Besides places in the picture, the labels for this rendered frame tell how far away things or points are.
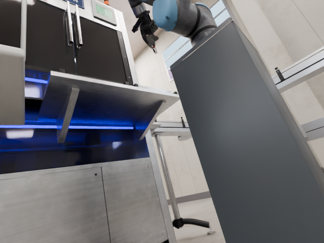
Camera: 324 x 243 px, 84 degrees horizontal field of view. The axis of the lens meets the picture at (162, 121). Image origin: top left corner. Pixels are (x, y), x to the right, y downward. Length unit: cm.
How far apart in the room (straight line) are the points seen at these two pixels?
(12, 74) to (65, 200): 63
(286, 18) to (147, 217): 351
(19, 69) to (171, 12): 49
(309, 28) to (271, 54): 60
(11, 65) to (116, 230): 87
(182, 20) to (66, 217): 98
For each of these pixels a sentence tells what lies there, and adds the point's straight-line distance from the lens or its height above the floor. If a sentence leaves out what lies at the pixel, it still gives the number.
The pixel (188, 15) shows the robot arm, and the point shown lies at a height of 91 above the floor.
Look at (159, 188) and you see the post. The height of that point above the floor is 38.
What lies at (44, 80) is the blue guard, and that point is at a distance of 128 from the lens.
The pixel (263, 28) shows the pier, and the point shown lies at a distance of 365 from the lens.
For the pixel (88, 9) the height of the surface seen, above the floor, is 192.
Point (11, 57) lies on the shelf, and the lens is 62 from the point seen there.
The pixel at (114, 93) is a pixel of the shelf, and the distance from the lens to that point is 92.
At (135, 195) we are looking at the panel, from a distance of 119.
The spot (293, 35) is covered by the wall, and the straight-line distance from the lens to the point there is 368.
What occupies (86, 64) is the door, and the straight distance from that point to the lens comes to 146.
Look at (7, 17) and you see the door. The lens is 156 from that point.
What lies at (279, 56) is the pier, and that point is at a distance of 337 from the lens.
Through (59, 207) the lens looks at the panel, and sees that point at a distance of 105.
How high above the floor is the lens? 38
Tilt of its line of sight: 20 degrees up
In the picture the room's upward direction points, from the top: 15 degrees counter-clockwise
